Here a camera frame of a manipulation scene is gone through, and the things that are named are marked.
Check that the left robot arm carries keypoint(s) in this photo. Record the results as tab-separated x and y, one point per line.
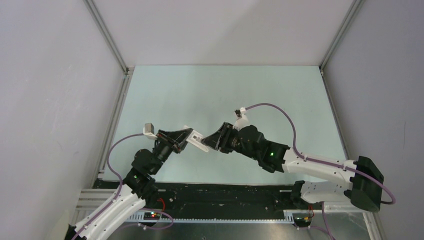
135	191

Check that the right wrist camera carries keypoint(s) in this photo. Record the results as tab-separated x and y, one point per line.
241	119

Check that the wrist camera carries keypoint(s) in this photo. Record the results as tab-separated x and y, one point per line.
241	119
149	131

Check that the white cable duct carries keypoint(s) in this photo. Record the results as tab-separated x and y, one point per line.
145	217

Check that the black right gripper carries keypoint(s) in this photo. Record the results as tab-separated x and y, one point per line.
212	140

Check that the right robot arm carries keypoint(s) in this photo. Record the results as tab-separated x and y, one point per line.
356	181

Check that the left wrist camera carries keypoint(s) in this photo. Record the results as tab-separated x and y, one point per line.
149	131

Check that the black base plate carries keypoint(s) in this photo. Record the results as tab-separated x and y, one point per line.
213	199

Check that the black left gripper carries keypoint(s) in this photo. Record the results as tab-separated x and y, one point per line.
175	140

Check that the white remote control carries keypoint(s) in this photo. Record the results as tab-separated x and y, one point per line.
195	138

